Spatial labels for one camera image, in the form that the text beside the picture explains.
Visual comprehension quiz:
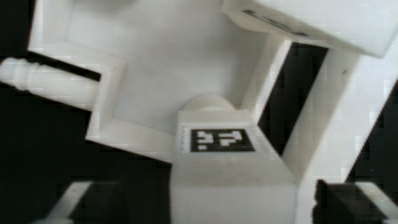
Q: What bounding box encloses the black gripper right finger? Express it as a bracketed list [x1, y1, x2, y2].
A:
[312, 180, 398, 224]

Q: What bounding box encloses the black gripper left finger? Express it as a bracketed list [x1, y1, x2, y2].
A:
[33, 181, 122, 224]

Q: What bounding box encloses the white tagged leg block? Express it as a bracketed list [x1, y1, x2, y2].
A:
[170, 95, 296, 224]

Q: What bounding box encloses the white chair seat part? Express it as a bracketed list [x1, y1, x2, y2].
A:
[0, 0, 291, 161]

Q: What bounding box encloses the white chair leg with tag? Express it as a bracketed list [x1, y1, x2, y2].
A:
[220, 0, 398, 57]

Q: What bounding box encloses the white obstacle wall bar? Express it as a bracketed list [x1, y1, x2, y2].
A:
[282, 43, 398, 224]

